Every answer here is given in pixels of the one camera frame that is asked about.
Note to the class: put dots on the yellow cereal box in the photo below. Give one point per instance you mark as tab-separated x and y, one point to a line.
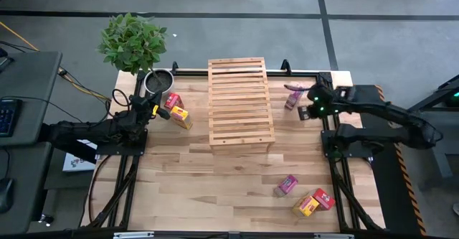
181	117
305	206

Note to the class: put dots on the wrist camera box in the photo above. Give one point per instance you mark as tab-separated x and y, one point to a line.
164	113
304	113

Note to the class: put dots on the red cereal box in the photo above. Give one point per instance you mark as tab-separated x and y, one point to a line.
324	199
173	101

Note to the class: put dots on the black hazard striped mat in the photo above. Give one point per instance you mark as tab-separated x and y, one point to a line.
389	196

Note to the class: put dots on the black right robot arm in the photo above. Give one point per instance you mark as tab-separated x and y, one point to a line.
376	104

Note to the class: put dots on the grey desk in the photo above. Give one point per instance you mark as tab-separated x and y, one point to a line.
21	181
28	88

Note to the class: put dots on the green leafy plant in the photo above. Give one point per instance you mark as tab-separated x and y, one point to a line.
131	43

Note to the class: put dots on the silver metal bracket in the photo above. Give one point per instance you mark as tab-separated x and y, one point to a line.
333	236
133	235

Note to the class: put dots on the black aluminium table frame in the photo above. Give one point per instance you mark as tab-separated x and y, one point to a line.
325	77

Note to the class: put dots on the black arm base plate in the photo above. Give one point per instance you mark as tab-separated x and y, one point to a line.
122	147
353	154

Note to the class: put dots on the slatted wooden shelf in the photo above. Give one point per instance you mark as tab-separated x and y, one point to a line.
240	106

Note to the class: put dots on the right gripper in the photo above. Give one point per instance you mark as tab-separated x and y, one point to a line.
322	102

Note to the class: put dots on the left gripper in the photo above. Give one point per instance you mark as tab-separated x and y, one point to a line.
141	110

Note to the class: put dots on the desk foot caster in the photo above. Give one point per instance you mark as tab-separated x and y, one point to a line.
46	220

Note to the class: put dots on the black keyboard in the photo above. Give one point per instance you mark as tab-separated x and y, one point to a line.
7	118

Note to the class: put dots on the black computer mouse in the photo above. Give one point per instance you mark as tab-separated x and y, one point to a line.
5	196

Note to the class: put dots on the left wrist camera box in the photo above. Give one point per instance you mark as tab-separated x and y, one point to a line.
164	113

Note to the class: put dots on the small yellow tag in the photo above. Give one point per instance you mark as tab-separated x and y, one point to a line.
155	110

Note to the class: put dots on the white printed box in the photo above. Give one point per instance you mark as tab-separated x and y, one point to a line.
77	161

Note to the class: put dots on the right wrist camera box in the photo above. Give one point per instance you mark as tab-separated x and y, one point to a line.
304	113

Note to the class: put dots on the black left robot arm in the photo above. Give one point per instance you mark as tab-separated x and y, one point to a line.
89	129

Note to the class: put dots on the white round plant pot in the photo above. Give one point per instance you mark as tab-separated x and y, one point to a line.
163	84

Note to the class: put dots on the black table clamp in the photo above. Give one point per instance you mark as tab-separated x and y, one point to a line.
285	66
174	67

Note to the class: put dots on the pink cereal box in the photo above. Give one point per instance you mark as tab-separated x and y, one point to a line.
293	100
287	184

